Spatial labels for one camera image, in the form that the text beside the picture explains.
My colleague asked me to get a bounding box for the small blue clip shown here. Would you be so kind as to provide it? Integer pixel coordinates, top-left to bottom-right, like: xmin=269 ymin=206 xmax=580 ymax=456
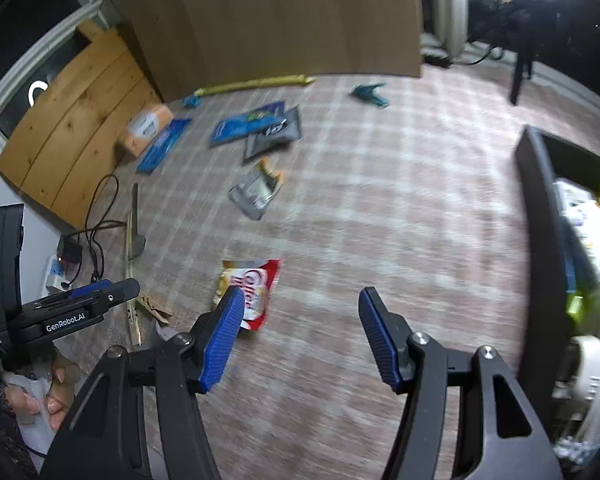
xmin=181 ymin=94 xmax=201 ymax=110

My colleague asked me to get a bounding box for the blue flat sachet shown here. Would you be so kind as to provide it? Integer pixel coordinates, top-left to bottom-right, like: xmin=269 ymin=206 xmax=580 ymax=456
xmin=136 ymin=118 xmax=192 ymax=174

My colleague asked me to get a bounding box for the black storage tray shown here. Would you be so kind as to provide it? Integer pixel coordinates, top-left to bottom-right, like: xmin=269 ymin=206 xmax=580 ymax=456
xmin=514 ymin=124 xmax=600 ymax=470

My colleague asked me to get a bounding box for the pine wood plank board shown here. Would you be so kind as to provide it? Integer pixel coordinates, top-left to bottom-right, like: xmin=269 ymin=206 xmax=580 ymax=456
xmin=0 ymin=20 xmax=160 ymax=229

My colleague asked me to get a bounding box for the bamboo strip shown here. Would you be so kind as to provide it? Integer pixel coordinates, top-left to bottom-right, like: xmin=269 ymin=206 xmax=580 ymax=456
xmin=123 ymin=212 xmax=144 ymax=349

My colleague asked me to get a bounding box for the silver gold foil sachet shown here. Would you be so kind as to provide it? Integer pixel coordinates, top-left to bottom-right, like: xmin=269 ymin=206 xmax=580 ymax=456
xmin=228 ymin=157 xmax=285 ymax=221

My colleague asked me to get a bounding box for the long yellow stick packet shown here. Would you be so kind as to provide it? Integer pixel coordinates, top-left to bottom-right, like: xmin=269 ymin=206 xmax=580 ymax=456
xmin=194 ymin=75 xmax=316 ymax=98

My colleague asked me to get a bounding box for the wooden clothes peg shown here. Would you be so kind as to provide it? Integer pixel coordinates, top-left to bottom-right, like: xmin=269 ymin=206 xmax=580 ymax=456
xmin=136 ymin=295 xmax=173 ymax=325

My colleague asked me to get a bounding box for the orange tissue pack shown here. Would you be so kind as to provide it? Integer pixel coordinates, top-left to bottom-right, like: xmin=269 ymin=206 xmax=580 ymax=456
xmin=118 ymin=104 xmax=174 ymax=158

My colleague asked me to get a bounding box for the grey foil pouch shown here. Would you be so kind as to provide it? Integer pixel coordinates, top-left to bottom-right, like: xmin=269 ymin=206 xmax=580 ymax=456
xmin=242 ymin=106 xmax=302 ymax=162

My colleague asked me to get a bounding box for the light wooden board panel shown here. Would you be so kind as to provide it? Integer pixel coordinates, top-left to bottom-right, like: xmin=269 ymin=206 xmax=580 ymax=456
xmin=119 ymin=0 xmax=422 ymax=101

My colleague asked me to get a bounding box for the person's hand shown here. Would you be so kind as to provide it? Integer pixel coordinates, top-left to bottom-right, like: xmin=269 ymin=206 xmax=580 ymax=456
xmin=2 ymin=351 xmax=82 ymax=432

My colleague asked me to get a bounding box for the white power strip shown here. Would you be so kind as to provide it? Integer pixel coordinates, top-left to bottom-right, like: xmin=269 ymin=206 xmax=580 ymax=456
xmin=43 ymin=255 xmax=78 ymax=295

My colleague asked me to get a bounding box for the black cable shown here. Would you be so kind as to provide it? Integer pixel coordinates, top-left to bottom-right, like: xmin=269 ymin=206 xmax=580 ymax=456
xmin=61 ymin=173 xmax=128 ymax=285

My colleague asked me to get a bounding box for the red coffee sachet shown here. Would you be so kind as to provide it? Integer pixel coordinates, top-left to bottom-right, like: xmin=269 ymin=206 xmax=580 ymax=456
xmin=213 ymin=259 xmax=282 ymax=332

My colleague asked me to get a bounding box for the blue card with mascot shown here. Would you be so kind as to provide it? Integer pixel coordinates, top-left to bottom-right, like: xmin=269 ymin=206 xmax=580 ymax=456
xmin=209 ymin=101 xmax=285 ymax=148

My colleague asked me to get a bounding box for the teal clothes peg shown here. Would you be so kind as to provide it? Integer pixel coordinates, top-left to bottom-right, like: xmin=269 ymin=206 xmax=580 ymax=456
xmin=351 ymin=84 xmax=390 ymax=108

